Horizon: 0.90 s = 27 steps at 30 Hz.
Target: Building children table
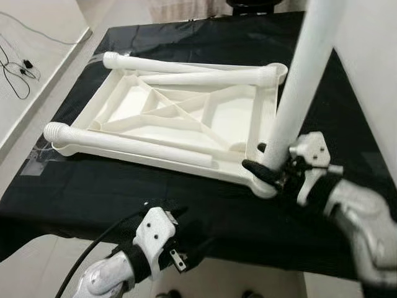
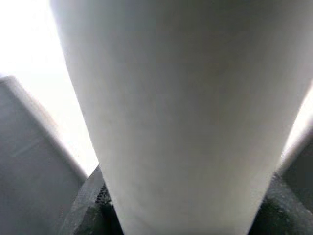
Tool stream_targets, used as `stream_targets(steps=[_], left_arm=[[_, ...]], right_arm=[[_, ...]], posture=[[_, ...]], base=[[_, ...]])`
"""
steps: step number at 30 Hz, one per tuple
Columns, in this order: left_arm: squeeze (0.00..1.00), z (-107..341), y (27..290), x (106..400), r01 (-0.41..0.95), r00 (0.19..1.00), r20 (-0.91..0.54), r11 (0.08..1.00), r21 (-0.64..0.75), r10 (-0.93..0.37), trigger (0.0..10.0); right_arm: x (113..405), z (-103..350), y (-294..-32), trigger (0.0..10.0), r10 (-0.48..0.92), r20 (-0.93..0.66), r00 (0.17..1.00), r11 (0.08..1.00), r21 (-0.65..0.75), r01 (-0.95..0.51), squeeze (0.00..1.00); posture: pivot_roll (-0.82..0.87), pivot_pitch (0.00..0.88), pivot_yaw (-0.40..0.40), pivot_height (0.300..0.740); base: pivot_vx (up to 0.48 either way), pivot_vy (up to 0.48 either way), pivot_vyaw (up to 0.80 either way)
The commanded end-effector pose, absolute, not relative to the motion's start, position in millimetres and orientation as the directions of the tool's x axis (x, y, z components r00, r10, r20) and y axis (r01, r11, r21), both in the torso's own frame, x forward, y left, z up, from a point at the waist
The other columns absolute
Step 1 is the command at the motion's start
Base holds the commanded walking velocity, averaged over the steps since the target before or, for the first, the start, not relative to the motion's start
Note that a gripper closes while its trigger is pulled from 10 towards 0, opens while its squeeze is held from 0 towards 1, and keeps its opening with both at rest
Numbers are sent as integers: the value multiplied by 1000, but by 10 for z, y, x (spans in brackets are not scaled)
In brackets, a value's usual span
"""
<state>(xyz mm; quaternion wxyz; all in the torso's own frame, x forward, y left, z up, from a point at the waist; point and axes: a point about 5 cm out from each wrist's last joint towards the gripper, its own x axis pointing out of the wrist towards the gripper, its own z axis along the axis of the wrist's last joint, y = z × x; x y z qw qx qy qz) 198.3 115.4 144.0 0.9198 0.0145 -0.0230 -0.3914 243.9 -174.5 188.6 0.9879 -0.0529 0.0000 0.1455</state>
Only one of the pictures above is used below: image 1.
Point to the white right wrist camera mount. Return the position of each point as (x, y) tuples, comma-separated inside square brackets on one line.
[(310, 146)]

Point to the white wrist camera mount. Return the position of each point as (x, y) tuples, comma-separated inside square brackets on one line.
[(152, 236), (310, 146)]

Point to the dark robot left foot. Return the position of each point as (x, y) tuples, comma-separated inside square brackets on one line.
[(167, 293)]

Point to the beige skirted side table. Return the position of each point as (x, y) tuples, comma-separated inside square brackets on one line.
[(186, 7)]

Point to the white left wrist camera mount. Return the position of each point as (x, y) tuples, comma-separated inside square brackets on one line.
[(152, 236)]

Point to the clear tape patch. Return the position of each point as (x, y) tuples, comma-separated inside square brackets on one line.
[(40, 164)]

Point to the black round stool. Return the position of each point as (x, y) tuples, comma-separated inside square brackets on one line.
[(267, 6)]

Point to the black plug adapter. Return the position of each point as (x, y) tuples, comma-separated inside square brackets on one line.
[(28, 67)]

